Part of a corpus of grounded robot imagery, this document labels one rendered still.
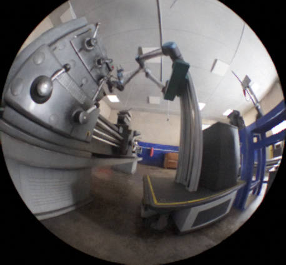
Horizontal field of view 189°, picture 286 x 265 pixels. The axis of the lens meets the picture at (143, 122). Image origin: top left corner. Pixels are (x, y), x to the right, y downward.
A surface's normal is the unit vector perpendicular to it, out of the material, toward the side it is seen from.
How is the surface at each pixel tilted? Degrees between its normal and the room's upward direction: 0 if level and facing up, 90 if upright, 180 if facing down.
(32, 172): 90
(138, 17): 180
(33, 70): 90
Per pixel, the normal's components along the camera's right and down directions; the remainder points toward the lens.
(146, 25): -0.18, 0.91
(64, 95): 0.98, 0.11
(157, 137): -0.13, -0.39
